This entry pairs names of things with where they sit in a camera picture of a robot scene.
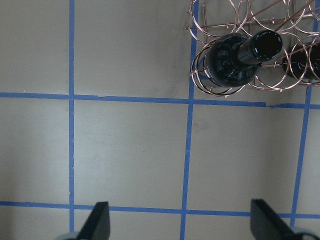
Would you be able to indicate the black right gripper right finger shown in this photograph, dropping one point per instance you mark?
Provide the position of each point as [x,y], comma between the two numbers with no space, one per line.
[265,224]

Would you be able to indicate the dark wine bottle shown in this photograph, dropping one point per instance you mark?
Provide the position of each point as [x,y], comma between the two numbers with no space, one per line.
[300,64]
[234,59]

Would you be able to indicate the dark wine bottle right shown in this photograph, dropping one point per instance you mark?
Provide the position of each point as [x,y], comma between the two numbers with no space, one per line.
[300,64]

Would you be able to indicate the copper wire bottle basket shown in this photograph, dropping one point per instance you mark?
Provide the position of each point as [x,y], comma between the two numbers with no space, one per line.
[249,20]

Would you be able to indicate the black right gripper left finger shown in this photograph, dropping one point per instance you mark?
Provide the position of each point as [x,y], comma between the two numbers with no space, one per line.
[96,227]

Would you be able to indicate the dark wine bottle left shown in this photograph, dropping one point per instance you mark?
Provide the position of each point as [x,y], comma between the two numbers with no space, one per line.
[234,59]

